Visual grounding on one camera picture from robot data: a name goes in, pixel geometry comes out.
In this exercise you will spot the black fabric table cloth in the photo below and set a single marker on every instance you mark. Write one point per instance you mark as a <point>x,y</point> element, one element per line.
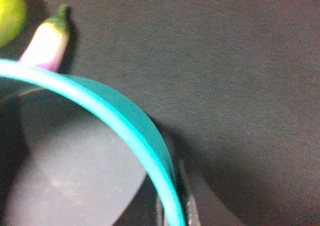
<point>234,83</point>

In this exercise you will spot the teal toy saucepan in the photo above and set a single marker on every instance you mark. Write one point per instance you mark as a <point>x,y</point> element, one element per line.
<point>75,152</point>

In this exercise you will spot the purple toy eggplant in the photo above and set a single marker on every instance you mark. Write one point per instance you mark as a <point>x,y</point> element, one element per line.
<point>49,42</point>

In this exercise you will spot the green lime fruit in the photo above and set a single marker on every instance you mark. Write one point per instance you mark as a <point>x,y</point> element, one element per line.
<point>13,14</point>

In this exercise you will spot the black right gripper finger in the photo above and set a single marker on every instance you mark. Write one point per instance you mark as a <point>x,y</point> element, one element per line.
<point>186,196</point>

